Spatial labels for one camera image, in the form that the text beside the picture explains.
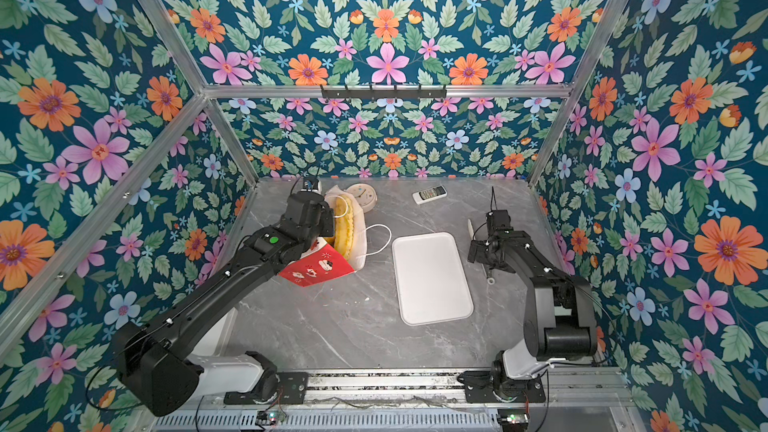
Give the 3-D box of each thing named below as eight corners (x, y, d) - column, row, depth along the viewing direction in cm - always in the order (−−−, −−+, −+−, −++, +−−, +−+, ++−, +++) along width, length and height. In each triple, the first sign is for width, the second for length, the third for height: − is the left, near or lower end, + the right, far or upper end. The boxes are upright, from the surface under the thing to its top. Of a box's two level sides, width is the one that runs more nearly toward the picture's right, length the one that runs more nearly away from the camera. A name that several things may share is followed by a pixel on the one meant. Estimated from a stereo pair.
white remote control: (416, 205, 115) (416, 201, 113) (411, 196, 117) (411, 193, 116) (448, 195, 118) (448, 191, 116) (442, 187, 121) (443, 183, 119)
